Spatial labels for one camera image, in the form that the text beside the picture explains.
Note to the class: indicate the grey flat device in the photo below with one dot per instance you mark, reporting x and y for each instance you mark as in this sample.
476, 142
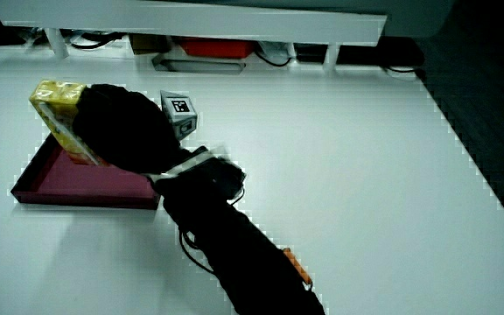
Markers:
204, 65

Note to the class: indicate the white shelf bench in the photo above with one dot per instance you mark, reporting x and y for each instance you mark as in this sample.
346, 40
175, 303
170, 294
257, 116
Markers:
199, 22

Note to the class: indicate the person's right hand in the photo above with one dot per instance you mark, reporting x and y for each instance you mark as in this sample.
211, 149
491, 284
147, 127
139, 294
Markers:
125, 131

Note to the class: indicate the white plastic bag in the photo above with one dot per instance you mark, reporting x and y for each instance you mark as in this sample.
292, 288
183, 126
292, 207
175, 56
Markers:
276, 50

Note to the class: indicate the yellow ice redtea carton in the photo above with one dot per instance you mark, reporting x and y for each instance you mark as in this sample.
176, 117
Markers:
58, 109

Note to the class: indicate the brown cardboard box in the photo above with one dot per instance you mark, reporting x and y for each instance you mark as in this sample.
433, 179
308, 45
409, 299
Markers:
147, 44

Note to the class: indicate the maroon tray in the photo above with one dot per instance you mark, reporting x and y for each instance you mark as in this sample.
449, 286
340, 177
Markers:
86, 181

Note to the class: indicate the red box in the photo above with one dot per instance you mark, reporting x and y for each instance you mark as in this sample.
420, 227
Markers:
217, 47

